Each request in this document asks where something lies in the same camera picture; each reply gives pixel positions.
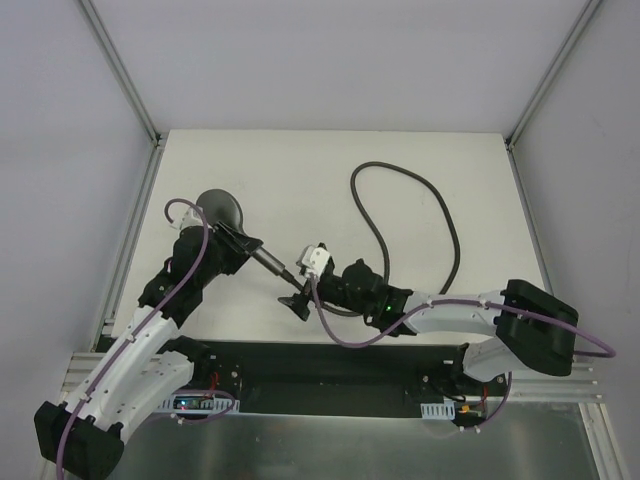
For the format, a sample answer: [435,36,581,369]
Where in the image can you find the aluminium front rail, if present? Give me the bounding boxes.
[61,352,605,403]

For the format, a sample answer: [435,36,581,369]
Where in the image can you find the left aluminium side rail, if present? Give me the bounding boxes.
[88,135,167,352]

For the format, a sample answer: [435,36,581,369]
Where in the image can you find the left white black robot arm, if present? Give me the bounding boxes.
[34,223,262,479]

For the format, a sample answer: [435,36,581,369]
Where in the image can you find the right aluminium frame post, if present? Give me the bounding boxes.
[505,0,605,151]

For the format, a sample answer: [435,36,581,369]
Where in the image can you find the dark grey shower hose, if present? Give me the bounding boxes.
[282,160,462,317]

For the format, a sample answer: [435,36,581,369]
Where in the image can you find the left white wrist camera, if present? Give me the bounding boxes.
[170,207,203,231]

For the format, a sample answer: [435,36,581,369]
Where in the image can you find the aluminium frame post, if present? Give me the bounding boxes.
[505,0,605,151]
[74,0,163,146]

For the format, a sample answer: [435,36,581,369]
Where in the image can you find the grey shower head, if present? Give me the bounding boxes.
[196,189,300,288]

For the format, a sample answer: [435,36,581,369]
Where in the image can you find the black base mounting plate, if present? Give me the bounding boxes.
[161,337,507,418]

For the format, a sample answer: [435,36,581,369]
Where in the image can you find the left aluminium frame post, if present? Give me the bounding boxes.
[74,0,163,146]

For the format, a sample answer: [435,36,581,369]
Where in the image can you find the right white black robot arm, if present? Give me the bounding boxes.
[279,244,579,395]

